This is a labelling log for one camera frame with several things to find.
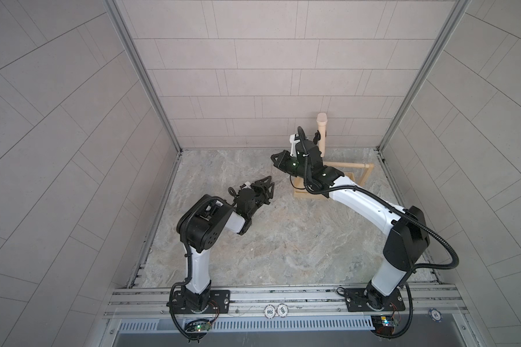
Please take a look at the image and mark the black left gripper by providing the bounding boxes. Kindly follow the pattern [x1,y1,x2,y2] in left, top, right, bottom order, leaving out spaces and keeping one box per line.
[245,177,274,221]

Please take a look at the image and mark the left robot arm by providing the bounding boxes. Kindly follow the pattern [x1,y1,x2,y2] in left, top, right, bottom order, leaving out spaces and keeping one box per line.
[177,176,275,312]

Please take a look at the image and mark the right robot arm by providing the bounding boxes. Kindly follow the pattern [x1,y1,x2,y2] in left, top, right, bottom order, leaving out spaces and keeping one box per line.
[271,138,430,311]

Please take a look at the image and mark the wooden jewelry display stand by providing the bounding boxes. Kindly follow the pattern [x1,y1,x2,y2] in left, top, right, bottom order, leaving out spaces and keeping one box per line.
[291,163,374,200]

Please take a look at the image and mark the beige microphone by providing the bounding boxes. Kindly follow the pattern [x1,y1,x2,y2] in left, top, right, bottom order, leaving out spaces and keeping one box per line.
[316,113,328,158]

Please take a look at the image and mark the left green circuit board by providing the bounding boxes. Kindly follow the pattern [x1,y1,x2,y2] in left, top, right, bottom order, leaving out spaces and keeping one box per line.
[185,319,213,333]

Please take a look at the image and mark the green circuit board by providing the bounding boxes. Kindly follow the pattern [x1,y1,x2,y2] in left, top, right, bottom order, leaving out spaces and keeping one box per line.
[370,315,401,336]
[185,319,213,333]

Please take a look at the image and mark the ventilation grille strip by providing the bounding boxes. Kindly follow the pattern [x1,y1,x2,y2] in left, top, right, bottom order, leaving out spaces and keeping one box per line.
[119,316,376,333]

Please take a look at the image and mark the right green circuit board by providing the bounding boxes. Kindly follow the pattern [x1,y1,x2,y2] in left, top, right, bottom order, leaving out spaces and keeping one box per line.
[370,315,401,336]

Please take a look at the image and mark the blue poker chip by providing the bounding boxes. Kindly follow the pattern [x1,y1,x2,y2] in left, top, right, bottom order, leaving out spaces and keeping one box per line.
[428,308,442,322]

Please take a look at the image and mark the aluminium corner profile right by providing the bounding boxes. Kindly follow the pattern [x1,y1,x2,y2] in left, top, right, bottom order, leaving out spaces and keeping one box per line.
[377,0,471,153]

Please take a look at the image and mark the aluminium corner profile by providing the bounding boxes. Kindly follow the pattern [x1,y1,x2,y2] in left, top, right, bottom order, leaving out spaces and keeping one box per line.
[377,0,471,153]
[104,0,182,155]

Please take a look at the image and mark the aluminium corner profile left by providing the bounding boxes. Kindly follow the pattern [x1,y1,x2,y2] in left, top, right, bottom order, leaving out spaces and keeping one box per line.
[104,0,182,155]

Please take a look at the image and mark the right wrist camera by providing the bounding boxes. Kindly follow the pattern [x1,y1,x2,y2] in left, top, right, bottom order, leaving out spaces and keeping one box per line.
[289,134,300,158]

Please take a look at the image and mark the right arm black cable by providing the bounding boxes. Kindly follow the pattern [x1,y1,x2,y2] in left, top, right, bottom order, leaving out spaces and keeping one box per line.
[297,126,460,340]

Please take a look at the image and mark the right poker chip on rail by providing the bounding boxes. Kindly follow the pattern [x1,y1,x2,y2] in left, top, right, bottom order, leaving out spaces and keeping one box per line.
[276,304,289,318]

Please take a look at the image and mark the poker chip on rail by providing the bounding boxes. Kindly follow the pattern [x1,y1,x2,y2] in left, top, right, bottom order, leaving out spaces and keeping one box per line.
[263,304,277,319]
[276,304,289,318]

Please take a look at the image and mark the left poker chip on rail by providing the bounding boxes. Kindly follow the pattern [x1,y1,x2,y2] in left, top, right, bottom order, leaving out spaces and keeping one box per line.
[263,304,277,319]

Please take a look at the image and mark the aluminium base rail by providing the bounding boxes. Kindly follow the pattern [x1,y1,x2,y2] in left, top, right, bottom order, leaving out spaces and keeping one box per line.
[103,283,469,318]

